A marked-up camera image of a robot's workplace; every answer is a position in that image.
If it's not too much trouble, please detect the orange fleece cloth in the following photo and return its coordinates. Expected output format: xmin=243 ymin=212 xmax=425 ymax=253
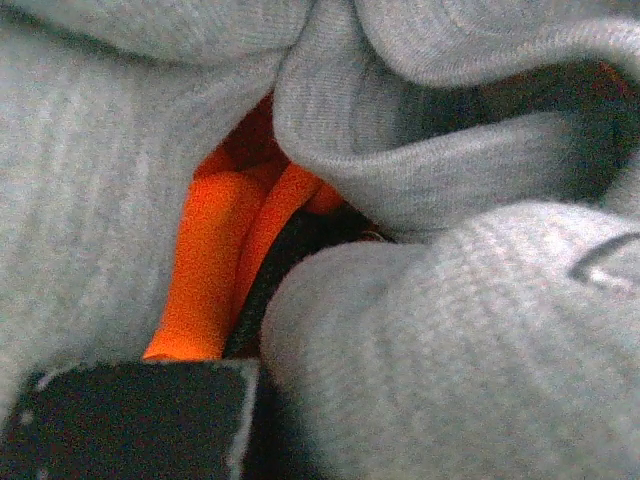
xmin=143 ymin=96 xmax=344 ymax=361

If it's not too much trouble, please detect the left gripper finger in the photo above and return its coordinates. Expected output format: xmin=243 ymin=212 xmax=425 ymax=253
xmin=1 ymin=360 xmax=260 ymax=479

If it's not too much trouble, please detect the black cloth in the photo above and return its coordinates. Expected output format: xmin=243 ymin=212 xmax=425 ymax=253
xmin=222 ymin=207 xmax=393 ymax=359

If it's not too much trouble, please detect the grey zip hoodie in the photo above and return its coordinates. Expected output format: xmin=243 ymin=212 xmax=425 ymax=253
xmin=1 ymin=1 xmax=639 ymax=479

